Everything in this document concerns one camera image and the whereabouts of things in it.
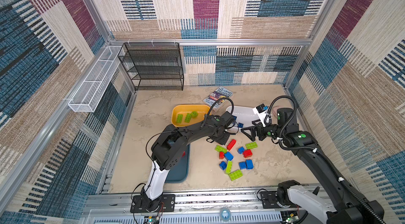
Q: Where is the small green lego brick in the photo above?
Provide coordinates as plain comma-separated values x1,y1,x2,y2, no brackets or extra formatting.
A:
176,114,183,124

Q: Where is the dark teal plastic bin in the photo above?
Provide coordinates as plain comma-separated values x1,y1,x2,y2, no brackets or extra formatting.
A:
165,145,190,183

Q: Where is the black wire shelf rack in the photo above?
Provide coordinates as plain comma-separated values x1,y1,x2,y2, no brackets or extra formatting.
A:
118,42,185,91

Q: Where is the small blue lego brick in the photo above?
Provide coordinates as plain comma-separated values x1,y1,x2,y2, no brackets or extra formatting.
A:
237,147,245,154

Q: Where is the green long lego brick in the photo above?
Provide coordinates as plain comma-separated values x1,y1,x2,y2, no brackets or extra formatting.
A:
185,113,192,123

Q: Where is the yellow plastic bin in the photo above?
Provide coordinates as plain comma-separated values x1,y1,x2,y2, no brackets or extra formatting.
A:
171,104,209,127

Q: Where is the paperback children's book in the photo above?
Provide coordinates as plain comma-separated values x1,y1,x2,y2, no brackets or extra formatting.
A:
203,87,234,106

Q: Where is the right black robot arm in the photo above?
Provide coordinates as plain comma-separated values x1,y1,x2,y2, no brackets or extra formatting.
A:
241,101,385,224

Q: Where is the green upright long brick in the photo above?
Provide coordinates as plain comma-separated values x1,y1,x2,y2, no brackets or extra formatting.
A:
225,161,233,174

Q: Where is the red lego brick right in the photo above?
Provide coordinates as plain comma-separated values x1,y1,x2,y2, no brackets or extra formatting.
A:
243,149,253,159

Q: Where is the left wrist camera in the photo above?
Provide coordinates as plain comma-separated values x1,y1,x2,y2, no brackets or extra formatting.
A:
220,111,236,129

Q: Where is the green long centre brick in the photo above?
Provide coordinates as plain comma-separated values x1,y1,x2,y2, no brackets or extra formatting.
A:
215,145,228,153

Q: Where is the white wire mesh basket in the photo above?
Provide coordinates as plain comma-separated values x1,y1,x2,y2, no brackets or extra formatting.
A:
68,46,121,113

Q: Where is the white plastic bin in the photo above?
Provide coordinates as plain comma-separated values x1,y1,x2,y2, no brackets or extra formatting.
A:
232,106,259,128

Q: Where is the small red centre brick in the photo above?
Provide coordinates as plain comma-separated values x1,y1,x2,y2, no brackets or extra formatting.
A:
219,152,225,160

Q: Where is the red long lego brick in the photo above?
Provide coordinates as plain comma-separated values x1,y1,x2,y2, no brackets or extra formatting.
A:
226,139,236,151

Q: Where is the small blue brick lower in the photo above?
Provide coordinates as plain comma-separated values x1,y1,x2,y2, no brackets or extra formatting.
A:
219,161,227,171

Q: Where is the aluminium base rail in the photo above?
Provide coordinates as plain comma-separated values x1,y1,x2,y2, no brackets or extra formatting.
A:
78,184,327,224

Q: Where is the blue tall brick lower-right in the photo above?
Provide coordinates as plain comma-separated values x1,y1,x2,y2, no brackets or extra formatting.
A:
245,159,254,170

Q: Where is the blue brick lower-right small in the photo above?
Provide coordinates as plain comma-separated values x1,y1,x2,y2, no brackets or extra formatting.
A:
238,162,247,170

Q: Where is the green lego brick right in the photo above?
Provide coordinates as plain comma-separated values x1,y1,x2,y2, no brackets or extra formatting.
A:
245,142,258,150

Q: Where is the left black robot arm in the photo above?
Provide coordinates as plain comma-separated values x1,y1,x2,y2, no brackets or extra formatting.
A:
130,97,235,213

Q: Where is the green long brick bottom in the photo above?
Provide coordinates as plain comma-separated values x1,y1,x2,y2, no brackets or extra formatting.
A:
229,170,243,181

